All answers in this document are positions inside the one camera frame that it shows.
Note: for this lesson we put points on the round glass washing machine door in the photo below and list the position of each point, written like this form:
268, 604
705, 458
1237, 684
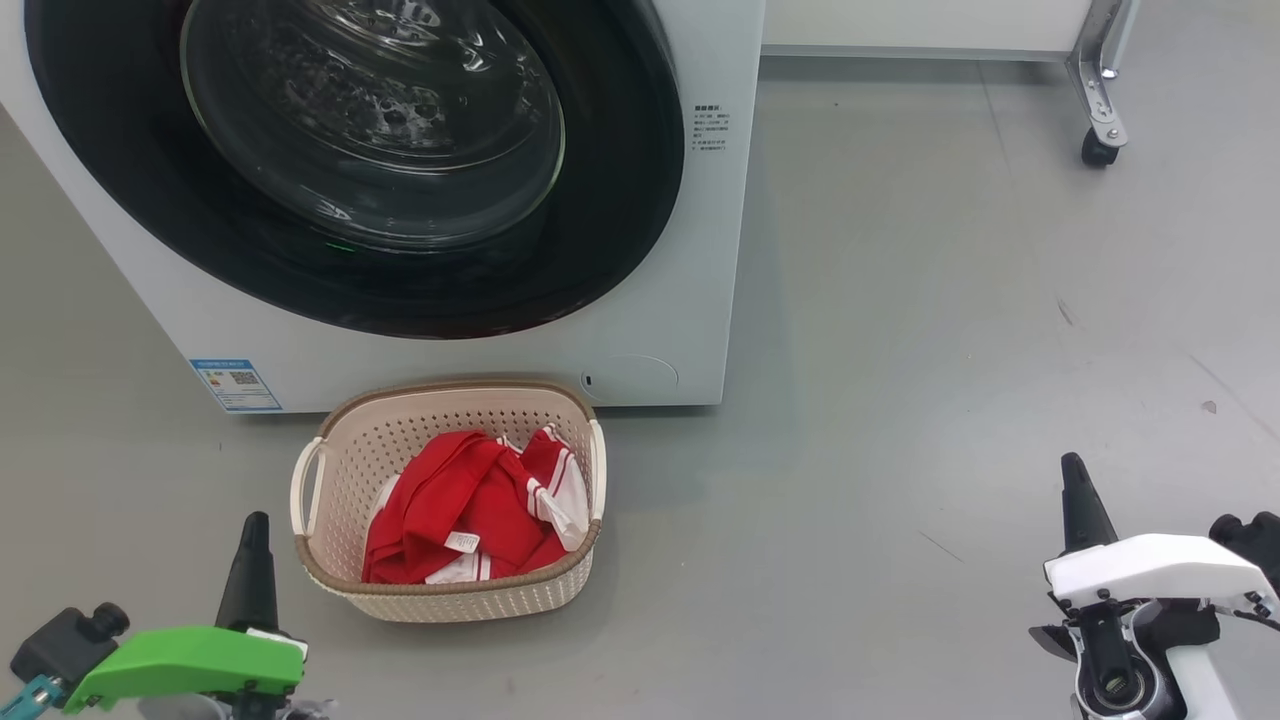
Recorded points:
620, 180

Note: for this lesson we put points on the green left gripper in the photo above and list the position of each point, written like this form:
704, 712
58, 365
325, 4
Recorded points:
190, 660

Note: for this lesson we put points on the white cabinet panel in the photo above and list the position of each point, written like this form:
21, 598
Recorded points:
920, 22

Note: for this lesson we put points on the blue energy label sticker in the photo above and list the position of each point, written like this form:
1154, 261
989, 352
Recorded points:
237, 385

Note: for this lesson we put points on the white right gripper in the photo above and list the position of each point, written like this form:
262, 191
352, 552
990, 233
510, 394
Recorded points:
1160, 570

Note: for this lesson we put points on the metal frame leg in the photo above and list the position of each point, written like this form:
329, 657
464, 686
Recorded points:
1100, 70

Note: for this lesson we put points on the white washing machine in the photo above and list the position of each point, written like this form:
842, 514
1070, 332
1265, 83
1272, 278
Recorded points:
710, 260

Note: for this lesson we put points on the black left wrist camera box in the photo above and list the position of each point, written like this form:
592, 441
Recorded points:
65, 640

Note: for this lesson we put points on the black caster wheel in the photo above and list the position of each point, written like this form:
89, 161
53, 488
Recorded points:
1098, 150

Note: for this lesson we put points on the red white-trimmed garment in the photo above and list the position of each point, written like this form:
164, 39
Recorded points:
560, 480
440, 490

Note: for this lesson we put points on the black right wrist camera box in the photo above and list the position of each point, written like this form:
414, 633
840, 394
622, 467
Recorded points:
1250, 545

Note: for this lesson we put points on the cream perforated laundry basket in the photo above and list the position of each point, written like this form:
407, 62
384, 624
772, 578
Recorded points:
370, 440

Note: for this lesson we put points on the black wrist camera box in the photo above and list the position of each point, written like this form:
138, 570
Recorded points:
1250, 545
65, 640

